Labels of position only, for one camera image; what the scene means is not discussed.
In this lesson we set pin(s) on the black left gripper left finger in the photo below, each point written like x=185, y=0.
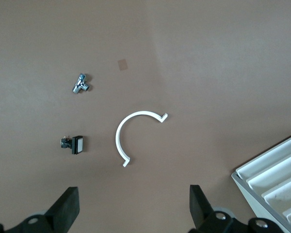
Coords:
x=60, y=213

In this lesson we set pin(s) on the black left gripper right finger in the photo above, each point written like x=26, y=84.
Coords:
x=203, y=216

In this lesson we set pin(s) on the white plastic drawer cabinet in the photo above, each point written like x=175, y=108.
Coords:
x=274, y=184

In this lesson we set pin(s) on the white curved plastic clip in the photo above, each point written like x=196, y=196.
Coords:
x=118, y=136

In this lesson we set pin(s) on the chrome metal tee fitting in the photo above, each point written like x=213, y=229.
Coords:
x=80, y=84

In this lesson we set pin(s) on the small brown tape patch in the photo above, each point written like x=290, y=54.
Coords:
x=122, y=65

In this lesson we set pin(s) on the black switch with white face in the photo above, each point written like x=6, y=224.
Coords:
x=76, y=145

